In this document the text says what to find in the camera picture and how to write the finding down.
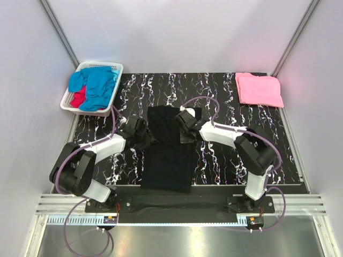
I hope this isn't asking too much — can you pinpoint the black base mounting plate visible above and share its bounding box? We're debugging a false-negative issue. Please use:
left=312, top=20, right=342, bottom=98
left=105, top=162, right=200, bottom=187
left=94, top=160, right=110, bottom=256
left=85, top=185, right=275, bottom=226

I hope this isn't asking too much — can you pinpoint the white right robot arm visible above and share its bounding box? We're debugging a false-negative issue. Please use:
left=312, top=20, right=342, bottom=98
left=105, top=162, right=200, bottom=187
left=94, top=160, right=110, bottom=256
left=175, top=107, right=282, bottom=213

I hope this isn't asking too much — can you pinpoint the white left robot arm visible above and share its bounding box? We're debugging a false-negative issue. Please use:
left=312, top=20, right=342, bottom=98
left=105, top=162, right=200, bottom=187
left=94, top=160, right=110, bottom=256
left=49, top=116, right=155, bottom=212

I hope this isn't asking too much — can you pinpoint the folded pink t-shirt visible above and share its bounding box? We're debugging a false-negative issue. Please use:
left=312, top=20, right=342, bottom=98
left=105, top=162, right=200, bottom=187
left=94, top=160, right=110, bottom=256
left=235, top=73, right=284, bottom=108

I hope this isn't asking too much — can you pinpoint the black t-shirt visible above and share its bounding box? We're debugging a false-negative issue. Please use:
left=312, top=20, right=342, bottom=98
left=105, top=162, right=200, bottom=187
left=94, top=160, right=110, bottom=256
left=141, top=105, right=198, bottom=193

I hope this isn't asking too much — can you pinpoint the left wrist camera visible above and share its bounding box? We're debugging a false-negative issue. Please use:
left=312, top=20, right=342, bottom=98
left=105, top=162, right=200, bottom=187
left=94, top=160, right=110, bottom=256
left=121, top=116, right=147, bottom=134

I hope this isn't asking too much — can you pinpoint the red t-shirt in basket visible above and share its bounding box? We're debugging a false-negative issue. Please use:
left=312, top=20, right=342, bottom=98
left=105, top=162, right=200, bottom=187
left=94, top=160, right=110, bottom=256
left=70, top=86, right=86, bottom=108

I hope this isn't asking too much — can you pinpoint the aluminium frame rail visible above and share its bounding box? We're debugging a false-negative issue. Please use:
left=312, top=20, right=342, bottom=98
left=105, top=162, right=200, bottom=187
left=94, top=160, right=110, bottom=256
left=35, top=194, right=326, bottom=227

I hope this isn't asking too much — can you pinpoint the blue t-shirt in basket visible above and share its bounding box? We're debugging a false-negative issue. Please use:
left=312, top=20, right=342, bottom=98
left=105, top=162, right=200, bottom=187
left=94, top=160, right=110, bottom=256
left=68, top=66, right=120, bottom=111

